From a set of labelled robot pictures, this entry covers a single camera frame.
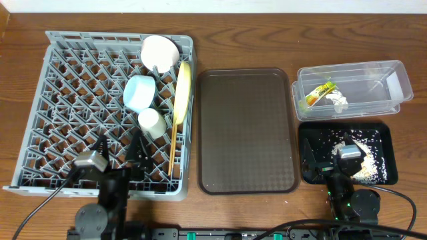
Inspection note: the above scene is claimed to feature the white cup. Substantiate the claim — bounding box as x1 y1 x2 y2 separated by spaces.
138 108 167 139

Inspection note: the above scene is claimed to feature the pile of rice and scraps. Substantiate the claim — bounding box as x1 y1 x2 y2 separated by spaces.
330 129 391 185

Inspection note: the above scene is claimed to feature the white tissue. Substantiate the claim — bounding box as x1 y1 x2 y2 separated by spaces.
326 90 348 113

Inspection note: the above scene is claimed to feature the yellow green snack wrapper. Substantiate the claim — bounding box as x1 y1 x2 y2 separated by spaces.
305 81 337 107

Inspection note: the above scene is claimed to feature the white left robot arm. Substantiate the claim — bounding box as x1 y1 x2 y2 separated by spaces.
67 130 153 239

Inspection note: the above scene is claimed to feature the grey plastic dish rack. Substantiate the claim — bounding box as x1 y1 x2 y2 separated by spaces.
3 31 197 201

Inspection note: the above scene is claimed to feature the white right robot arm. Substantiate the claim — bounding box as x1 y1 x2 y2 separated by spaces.
302 133 380 225

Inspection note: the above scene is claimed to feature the white bowl with food residue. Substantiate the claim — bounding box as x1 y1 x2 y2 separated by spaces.
141 35 179 73

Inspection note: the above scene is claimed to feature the yellow-green plate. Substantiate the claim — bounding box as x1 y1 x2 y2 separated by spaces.
173 62 191 125

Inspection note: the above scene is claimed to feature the clear plastic container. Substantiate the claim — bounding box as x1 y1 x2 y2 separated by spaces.
292 60 414 121

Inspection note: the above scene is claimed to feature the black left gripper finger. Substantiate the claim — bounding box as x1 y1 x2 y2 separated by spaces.
125 130 153 167
94 134 109 163

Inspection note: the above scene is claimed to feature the black base rail with buttons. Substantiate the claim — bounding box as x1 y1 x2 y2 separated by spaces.
66 227 401 240

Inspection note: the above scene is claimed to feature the black plastic tray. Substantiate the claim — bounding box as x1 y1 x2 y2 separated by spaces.
298 122 398 185

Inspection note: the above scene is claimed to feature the light blue saucer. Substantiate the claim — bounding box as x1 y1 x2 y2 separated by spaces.
123 75 155 113

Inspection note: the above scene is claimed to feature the brown serving tray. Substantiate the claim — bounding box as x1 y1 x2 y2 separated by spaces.
196 68 300 195

